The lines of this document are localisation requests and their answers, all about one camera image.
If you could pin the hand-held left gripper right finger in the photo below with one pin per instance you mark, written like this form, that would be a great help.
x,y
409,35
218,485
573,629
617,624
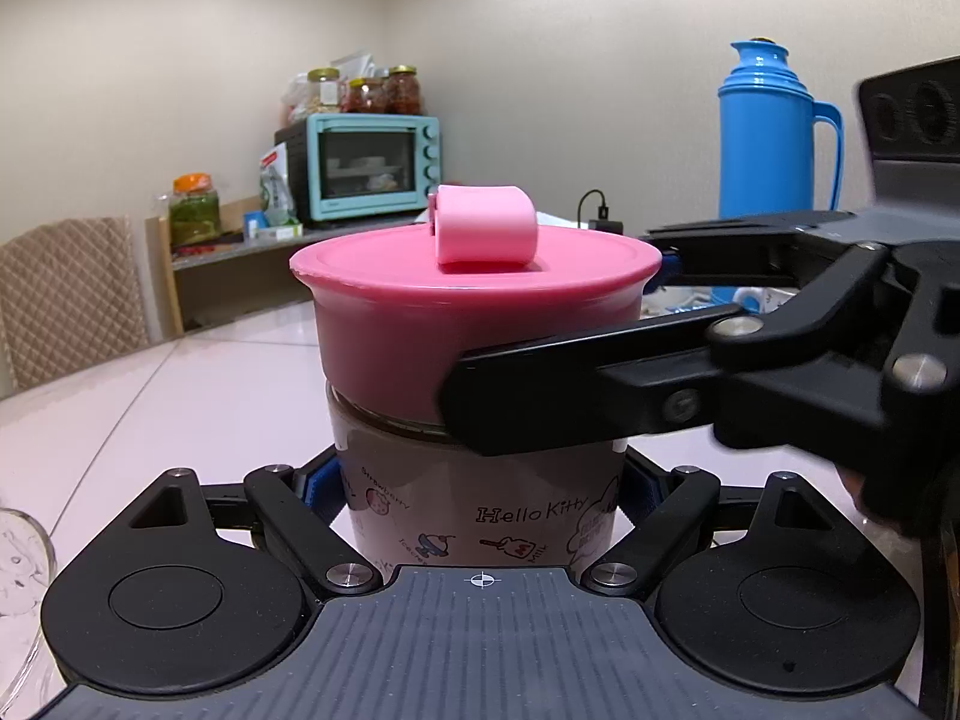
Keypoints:
x,y
643,487

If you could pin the wooden side cabinet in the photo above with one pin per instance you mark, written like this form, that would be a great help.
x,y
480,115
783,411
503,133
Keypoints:
x,y
225,277

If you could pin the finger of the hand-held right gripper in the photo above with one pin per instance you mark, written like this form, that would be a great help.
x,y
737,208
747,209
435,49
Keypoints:
x,y
742,240
570,390

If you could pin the tall red-filled glass jar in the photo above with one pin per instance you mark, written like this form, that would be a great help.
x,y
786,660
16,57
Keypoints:
x,y
403,94

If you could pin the yellow-lid glass jar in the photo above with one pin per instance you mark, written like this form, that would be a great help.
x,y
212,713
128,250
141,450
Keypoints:
x,y
324,94

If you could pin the person's right hand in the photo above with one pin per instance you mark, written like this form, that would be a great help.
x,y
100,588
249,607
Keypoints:
x,y
849,489

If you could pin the green jar with orange lid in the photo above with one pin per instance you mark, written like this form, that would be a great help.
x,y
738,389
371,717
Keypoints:
x,y
194,214

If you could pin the beige quilted chair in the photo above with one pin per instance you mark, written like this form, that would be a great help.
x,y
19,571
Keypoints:
x,y
71,300

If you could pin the pink bottle cap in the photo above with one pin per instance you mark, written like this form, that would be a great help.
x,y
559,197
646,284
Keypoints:
x,y
420,315

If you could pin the Hello Kitty white cup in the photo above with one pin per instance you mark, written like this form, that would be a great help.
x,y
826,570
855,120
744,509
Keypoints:
x,y
480,495

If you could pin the small blue box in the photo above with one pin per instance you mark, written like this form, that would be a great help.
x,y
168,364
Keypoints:
x,y
274,229

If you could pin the clear glass cup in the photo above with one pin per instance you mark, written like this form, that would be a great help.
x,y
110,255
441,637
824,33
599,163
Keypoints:
x,y
22,600

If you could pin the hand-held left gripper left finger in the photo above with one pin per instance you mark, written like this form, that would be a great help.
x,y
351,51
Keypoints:
x,y
321,486

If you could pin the small red-filled glass jar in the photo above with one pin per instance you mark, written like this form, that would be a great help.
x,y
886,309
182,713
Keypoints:
x,y
365,97

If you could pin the teal toaster oven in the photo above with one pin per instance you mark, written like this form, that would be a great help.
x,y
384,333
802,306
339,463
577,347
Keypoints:
x,y
367,165

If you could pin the clear plastic bag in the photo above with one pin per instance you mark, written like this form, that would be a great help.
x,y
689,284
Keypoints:
x,y
294,101

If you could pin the green and white bag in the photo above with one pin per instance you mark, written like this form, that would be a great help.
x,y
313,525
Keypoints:
x,y
276,191

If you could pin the blue thermos jug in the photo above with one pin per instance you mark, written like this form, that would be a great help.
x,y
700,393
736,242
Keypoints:
x,y
757,142

